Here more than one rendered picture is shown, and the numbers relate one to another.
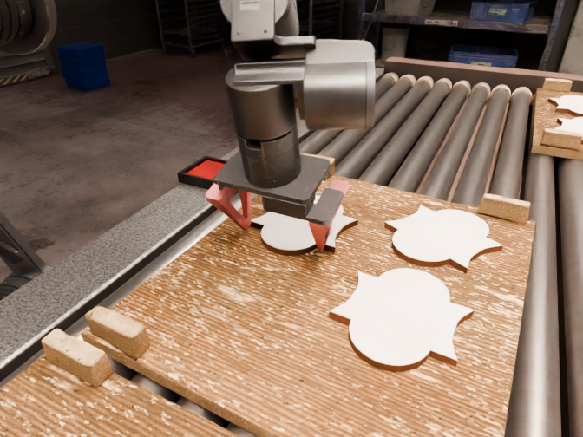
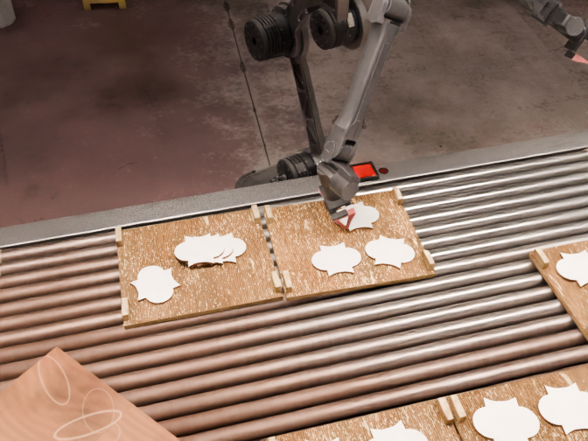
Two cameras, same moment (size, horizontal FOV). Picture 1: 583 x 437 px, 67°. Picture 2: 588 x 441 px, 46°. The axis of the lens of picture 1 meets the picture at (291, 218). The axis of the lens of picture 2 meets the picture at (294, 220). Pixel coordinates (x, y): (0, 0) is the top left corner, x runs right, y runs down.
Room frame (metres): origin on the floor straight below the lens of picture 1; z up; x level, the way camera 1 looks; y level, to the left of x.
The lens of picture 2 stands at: (-0.63, -1.01, 2.32)
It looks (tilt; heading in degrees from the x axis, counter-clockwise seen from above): 43 degrees down; 49
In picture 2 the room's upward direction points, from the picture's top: straight up
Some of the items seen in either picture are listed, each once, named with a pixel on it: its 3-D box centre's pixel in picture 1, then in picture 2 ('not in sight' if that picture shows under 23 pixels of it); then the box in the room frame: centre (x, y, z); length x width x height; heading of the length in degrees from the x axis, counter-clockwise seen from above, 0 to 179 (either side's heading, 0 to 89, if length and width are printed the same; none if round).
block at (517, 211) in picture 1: (503, 207); (428, 259); (0.49, -0.27, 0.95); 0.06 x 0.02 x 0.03; 61
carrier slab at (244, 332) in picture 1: (345, 272); (345, 241); (0.38, -0.06, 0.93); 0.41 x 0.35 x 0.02; 151
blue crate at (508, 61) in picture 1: (481, 61); not in sight; (4.62, -1.90, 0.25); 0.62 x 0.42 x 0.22; 68
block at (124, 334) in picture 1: (117, 329); (269, 213); (0.28, 0.15, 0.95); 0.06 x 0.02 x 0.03; 61
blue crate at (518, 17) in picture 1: (502, 10); not in sight; (4.58, -1.99, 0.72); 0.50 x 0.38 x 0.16; 53
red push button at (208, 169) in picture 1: (212, 173); (364, 172); (0.65, 0.13, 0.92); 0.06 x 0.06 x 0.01; 64
